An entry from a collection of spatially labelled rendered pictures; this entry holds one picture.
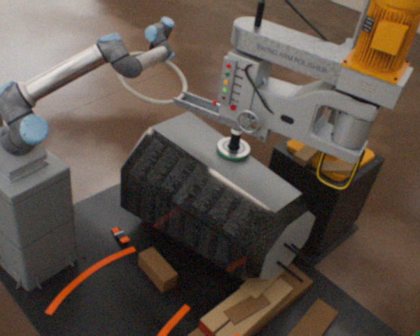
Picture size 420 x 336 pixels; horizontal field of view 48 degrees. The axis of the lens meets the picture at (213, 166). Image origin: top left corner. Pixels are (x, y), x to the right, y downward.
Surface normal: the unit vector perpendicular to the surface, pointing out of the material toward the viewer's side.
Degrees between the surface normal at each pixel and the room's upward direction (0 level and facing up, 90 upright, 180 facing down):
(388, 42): 90
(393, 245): 0
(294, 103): 90
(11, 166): 48
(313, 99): 90
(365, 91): 90
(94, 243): 0
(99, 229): 0
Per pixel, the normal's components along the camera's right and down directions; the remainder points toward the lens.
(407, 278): 0.13, -0.77
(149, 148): -0.38, -0.27
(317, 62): -0.50, 0.49
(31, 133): 0.70, -0.09
